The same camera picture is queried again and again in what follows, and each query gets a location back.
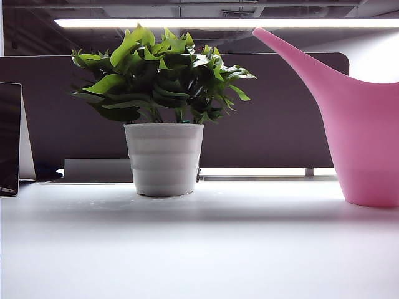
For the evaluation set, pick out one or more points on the white ribbed plant pot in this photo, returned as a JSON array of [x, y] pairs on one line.
[[164, 159]]

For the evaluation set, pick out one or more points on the black monitor with white frame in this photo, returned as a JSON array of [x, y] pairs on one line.
[[9, 137]]

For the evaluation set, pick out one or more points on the dark grey desk partition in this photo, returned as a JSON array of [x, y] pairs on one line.
[[274, 124]]

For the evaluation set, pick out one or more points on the pink plastic watering can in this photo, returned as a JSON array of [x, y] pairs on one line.
[[364, 130]]

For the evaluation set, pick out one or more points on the green leafy plant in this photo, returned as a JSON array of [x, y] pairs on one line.
[[156, 78]]

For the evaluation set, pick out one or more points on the metal partition bracket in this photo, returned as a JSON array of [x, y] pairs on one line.
[[309, 172]]

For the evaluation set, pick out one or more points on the long ceiling light strip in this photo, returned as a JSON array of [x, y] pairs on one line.
[[187, 23]]

